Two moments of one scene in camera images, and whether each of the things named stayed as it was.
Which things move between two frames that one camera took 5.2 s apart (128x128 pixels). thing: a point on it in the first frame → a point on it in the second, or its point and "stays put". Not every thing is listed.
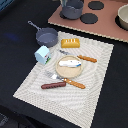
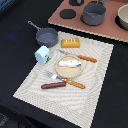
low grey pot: [45, 36] stays put
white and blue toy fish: [69, 63] stays put
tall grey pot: [71, 9] → [94, 13]
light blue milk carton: [43, 54] stays put
